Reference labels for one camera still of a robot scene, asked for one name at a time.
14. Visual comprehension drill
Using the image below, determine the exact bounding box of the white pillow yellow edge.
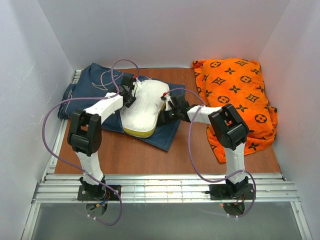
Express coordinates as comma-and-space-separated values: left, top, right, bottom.
120, 79, 170, 138

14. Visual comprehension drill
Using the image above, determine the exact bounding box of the dark blue pillowcase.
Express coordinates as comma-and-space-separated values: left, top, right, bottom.
57, 63, 181, 152

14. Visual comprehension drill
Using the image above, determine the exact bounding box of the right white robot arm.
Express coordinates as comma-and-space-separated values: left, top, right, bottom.
158, 93, 249, 198

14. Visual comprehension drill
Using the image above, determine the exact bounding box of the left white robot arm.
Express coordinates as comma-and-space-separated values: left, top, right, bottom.
67, 76, 138, 189

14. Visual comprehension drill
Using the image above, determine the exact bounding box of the orange patterned blanket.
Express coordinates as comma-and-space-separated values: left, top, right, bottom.
191, 58, 278, 155

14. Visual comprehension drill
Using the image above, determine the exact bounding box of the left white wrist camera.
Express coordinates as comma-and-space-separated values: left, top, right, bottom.
131, 77, 144, 98

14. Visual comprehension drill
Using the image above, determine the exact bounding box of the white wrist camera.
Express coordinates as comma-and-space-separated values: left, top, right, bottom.
160, 92, 173, 111
131, 77, 144, 98

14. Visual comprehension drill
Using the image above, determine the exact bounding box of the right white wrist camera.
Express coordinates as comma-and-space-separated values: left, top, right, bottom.
160, 92, 173, 111

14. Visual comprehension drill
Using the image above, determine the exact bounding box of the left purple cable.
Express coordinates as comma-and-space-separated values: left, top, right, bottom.
41, 58, 140, 226

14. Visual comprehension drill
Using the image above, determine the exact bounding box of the purple cable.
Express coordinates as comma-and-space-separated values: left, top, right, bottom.
163, 88, 257, 219
41, 58, 140, 226

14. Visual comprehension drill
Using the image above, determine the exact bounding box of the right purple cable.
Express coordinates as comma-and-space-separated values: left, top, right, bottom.
163, 88, 257, 219

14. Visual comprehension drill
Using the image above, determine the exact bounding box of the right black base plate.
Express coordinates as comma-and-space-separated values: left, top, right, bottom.
205, 183, 255, 200

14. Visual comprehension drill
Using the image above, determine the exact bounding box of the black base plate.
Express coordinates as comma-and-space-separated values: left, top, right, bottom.
77, 184, 119, 201
205, 183, 255, 200

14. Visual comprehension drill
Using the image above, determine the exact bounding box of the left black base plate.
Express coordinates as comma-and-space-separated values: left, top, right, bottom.
77, 184, 119, 201

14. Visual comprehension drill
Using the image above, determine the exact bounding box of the aluminium rail frame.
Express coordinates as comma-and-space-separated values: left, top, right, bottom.
21, 172, 312, 240

